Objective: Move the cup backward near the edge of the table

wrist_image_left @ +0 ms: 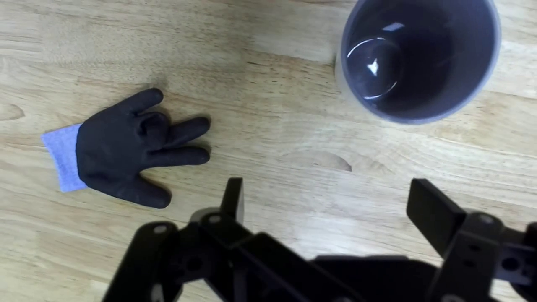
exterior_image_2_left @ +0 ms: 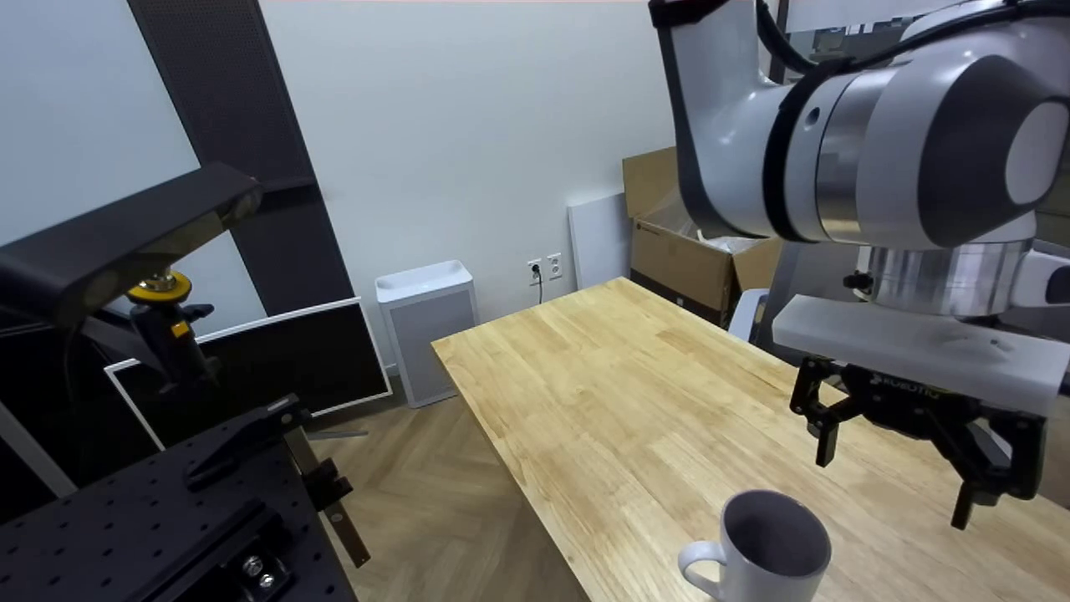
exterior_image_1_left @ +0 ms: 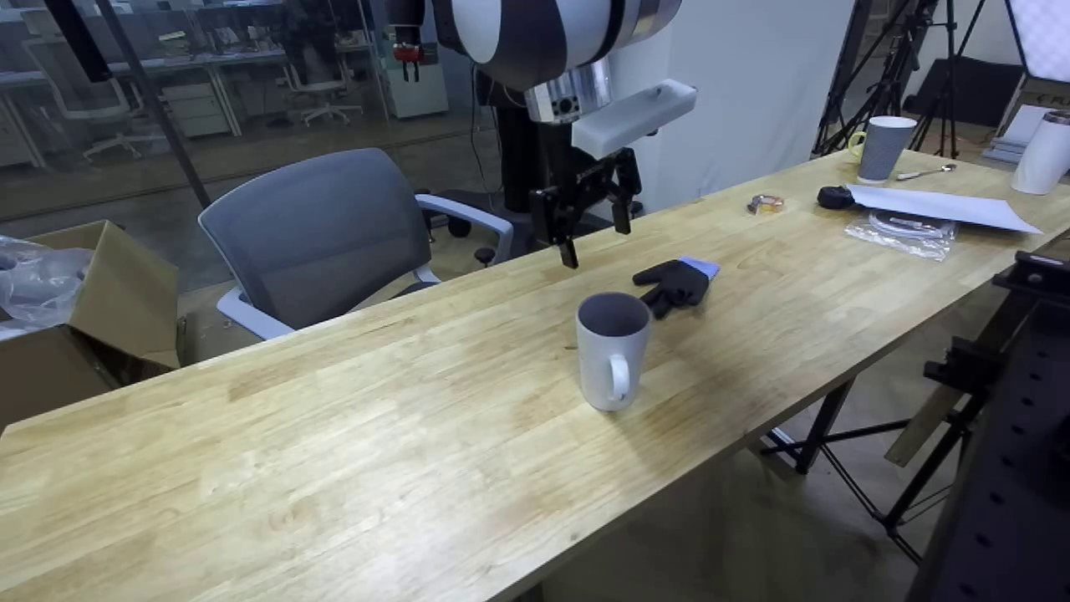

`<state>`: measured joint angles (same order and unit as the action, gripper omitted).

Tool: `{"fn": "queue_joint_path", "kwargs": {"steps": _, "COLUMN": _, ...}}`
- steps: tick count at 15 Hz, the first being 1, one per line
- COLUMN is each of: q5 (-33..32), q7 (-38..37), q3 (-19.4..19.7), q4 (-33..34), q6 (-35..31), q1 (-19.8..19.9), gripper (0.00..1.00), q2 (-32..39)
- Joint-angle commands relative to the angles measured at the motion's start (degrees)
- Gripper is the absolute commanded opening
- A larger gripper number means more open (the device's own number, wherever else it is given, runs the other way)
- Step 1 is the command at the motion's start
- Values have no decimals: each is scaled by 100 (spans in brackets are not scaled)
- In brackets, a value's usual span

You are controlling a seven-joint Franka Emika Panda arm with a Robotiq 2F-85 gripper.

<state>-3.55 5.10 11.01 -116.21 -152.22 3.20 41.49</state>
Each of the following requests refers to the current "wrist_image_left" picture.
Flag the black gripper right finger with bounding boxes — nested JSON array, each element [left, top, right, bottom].
[[405, 176, 537, 302]]

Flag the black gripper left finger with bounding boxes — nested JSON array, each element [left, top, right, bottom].
[[103, 176, 359, 302]]

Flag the black work glove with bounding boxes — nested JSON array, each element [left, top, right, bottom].
[[41, 87, 213, 210]]

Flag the white ceramic mug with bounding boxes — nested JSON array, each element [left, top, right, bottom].
[[334, 0, 504, 126]]

